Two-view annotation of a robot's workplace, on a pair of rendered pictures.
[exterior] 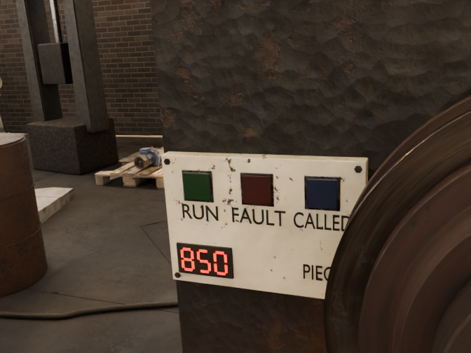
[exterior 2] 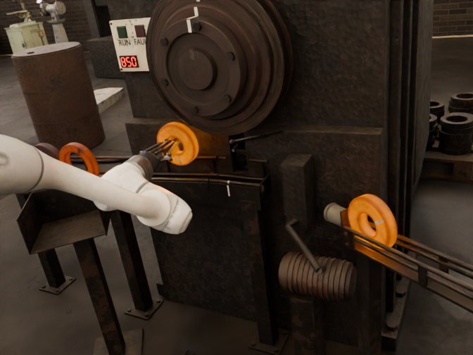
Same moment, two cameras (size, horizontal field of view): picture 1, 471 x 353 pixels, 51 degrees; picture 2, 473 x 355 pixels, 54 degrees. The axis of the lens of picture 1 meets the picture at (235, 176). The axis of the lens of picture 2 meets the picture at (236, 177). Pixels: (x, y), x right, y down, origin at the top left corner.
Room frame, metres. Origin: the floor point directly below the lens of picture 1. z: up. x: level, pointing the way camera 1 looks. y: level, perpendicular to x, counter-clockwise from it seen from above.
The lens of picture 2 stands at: (-1.06, -0.54, 1.39)
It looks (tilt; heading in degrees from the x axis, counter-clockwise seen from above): 25 degrees down; 9
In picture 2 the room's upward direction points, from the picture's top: 8 degrees counter-clockwise
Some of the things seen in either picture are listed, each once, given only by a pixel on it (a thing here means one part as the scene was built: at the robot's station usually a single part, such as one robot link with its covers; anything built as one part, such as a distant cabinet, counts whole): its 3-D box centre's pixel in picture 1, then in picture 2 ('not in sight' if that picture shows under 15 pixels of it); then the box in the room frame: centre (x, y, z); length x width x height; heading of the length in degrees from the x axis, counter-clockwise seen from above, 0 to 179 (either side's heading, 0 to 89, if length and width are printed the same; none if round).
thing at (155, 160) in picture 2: not in sight; (150, 160); (0.29, -0.06, 0.83); 0.09 x 0.08 x 0.07; 159
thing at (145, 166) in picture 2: not in sight; (137, 170); (0.22, -0.04, 0.83); 0.09 x 0.06 x 0.09; 69
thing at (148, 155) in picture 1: (151, 156); not in sight; (4.98, 0.86, 0.25); 0.40 x 0.24 x 0.22; 159
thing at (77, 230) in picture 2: not in sight; (89, 282); (0.29, 0.27, 0.36); 0.26 x 0.20 x 0.72; 104
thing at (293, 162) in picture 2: not in sight; (299, 191); (0.29, -0.53, 0.68); 0.11 x 0.08 x 0.24; 159
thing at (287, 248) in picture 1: (261, 224); (144, 45); (0.59, -0.03, 1.15); 0.26 x 0.02 x 0.18; 69
